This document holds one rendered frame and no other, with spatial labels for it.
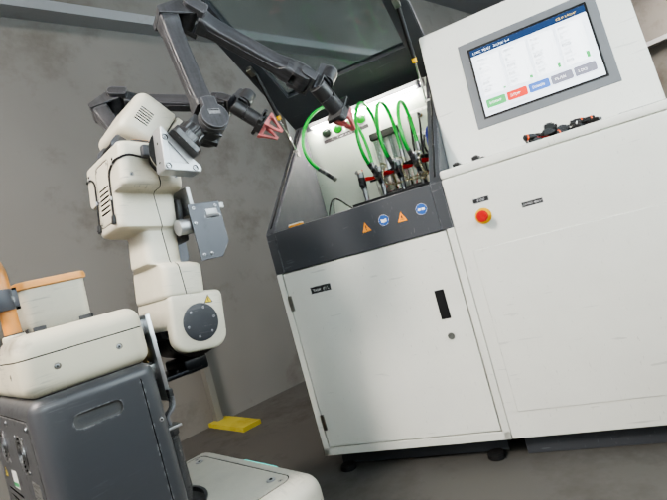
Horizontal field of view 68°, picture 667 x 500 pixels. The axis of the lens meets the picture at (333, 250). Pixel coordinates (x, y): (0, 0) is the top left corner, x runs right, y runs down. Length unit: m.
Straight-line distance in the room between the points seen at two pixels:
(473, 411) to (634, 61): 1.26
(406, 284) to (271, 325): 1.92
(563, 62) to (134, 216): 1.48
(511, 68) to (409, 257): 0.78
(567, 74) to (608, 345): 0.91
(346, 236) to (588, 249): 0.77
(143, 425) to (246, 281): 2.36
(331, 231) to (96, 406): 1.01
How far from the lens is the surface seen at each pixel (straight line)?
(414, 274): 1.72
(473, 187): 1.67
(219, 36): 1.64
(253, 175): 3.69
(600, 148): 1.66
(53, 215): 3.06
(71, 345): 1.13
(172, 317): 1.38
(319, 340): 1.90
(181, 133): 1.32
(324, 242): 1.82
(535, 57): 2.01
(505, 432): 1.82
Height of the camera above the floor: 0.80
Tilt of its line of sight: 1 degrees up
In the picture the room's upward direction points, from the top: 15 degrees counter-clockwise
